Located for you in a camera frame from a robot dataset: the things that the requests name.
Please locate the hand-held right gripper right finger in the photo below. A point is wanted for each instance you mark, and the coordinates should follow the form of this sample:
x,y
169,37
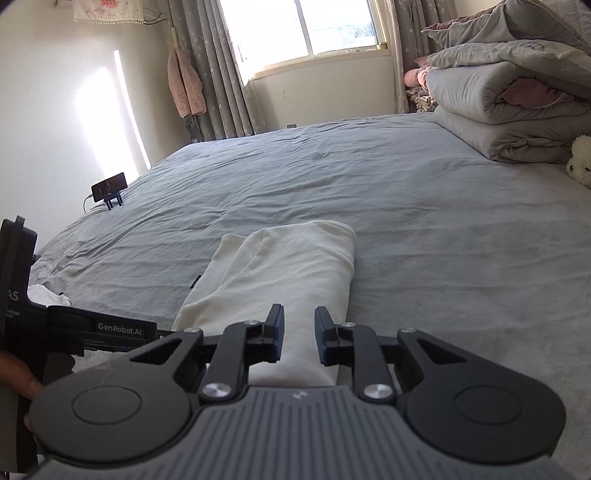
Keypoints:
x,y
322,337

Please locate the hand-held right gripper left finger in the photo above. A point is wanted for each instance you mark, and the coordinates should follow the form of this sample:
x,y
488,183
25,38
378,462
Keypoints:
x,y
278,332

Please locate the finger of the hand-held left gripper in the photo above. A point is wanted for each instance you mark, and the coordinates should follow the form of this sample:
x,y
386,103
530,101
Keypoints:
x,y
166,333

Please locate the white long-sleeve sweatshirt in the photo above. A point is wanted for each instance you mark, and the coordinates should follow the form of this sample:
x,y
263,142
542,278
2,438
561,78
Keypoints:
x,y
277,267

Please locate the pink clothes pile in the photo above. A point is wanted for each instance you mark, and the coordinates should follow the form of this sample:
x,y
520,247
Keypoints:
x,y
418,83

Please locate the person's left hand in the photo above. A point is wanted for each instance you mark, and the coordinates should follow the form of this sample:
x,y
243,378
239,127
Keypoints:
x,y
18,374

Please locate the folded white cloth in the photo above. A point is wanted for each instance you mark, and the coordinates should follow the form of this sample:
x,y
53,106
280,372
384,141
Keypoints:
x,y
48,295

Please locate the black phone stand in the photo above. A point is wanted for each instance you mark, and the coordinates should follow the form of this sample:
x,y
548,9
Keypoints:
x,y
113,203

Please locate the black phone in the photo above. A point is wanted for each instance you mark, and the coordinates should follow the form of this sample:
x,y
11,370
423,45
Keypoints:
x,y
109,185

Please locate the bed with grey sheet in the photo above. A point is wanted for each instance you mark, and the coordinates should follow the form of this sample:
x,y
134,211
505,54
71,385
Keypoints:
x,y
438,240

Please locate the hanging pink robe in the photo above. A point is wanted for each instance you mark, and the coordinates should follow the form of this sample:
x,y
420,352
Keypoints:
x,y
187,83

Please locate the grey star-print curtain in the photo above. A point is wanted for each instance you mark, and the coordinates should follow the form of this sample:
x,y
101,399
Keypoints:
x,y
217,69
411,32

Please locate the light grey folded blanket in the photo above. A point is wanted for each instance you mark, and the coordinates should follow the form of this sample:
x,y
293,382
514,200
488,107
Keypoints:
x,y
508,138

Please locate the grey folded duvet pink lining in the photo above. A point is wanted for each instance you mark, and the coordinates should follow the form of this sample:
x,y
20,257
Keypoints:
x,y
485,87

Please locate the window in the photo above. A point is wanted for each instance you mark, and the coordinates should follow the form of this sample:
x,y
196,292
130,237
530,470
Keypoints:
x,y
318,27

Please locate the white plush toy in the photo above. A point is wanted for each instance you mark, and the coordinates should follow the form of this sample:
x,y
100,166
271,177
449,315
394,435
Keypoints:
x,y
581,159

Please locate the white fringed wall cloth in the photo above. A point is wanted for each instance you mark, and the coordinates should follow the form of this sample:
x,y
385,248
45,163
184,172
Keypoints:
x,y
115,9

